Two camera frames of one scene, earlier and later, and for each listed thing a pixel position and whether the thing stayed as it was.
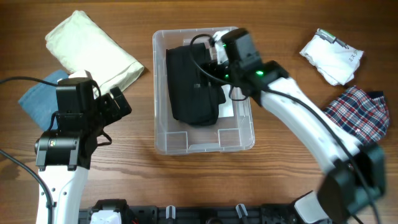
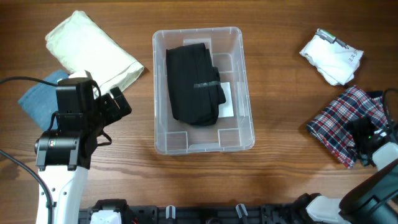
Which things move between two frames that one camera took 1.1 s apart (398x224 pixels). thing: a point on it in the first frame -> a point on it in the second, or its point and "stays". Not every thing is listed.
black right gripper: (212, 67) -> (368, 129)
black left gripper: (114, 113) stays
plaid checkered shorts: (365, 117) stays
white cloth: (335, 62) stays
